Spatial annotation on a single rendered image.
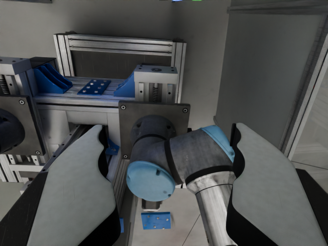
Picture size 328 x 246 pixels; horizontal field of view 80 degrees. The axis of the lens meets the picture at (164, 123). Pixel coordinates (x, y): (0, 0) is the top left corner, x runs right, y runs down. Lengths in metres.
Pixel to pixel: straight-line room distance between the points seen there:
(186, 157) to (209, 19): 1.30
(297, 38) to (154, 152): 0.63
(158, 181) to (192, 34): 1.30
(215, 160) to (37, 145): 0.60
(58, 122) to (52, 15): 1.08
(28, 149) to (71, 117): 0.18
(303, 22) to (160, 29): 1.00
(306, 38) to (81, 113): 0.79
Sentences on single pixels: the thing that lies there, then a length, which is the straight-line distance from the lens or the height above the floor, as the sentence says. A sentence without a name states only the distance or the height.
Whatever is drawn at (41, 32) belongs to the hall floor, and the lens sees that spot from 1.83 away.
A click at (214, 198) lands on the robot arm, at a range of 0.43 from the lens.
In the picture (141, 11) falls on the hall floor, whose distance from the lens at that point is 1.60.
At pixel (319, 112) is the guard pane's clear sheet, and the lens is 0.76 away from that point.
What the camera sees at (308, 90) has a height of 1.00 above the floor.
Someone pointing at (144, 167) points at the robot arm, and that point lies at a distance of 0.45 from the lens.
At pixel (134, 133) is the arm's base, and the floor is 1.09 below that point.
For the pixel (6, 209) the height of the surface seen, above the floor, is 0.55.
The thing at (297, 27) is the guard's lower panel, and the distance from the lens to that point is 0.87.
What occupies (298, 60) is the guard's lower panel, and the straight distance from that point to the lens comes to 0.83.
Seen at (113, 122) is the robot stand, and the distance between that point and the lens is 0.76.
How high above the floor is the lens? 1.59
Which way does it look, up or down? 61 degrees down
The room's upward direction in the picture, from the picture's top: 179 degrees clockwise
